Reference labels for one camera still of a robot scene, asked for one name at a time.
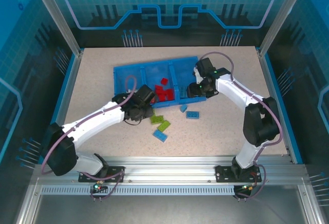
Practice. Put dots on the green two-by-three lego brick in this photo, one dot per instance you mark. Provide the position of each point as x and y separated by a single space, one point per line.
156 119

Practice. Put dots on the blue two-by-two lego brick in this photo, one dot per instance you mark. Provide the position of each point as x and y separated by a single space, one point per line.
183 108

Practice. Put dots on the blue two-by-four lego brick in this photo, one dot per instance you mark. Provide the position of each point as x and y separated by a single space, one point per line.
160 135
193 114

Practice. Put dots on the red two-by-two lego brick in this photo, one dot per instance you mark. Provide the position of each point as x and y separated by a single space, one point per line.
170 94
158 88

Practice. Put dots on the red two-by-four lego brick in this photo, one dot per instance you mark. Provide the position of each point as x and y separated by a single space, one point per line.
162 96

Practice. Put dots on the blue three-compartment plastic bin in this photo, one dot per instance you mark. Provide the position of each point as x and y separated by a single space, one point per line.
128 72

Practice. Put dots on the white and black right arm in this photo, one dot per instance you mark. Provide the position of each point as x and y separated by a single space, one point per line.
236 90

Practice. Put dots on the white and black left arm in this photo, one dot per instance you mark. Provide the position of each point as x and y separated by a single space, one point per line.
97 121

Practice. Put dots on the small circuit board with LEDs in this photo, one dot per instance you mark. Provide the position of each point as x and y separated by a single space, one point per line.
245 188
99 186

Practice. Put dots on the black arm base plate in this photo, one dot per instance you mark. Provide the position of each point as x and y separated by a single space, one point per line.
114 174
223 174

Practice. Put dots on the aluminium extrusion mounting rail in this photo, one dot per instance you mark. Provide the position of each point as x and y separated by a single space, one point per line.
169 168

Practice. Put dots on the aluminium table side rail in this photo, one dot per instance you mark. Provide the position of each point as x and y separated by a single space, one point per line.
276 105
69 85

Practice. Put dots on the aluminium frame post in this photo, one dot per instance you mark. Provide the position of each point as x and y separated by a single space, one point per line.
282 10
54 10

